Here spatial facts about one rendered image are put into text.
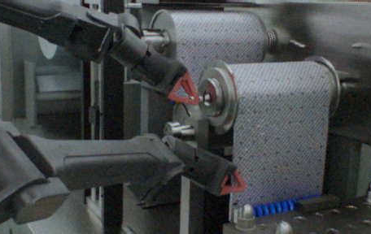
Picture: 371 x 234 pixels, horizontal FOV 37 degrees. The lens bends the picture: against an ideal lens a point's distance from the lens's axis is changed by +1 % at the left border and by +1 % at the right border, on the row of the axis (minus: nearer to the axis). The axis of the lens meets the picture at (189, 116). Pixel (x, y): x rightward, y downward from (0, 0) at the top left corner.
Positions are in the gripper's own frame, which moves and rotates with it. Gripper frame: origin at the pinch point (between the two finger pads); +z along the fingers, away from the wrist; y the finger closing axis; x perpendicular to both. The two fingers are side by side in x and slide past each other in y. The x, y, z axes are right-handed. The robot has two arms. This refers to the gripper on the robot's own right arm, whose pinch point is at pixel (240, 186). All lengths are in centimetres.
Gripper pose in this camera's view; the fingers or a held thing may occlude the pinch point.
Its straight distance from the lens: 108.3
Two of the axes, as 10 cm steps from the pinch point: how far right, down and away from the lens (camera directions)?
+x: 4.5, -8.9, 0.4
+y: 5.0, 2.1, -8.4
